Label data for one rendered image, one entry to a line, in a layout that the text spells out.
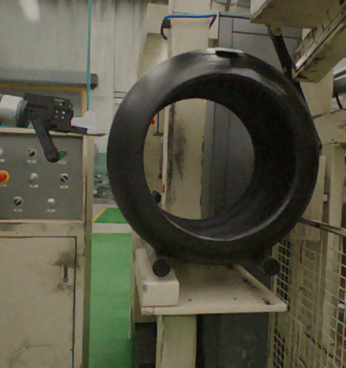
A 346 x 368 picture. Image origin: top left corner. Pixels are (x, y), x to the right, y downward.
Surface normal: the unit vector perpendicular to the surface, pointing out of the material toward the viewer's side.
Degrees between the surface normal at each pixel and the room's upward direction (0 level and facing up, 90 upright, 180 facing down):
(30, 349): 90
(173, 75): 81
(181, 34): 90
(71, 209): 90
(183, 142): 90
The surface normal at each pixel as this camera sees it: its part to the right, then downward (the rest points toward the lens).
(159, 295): 0.15, 0.06
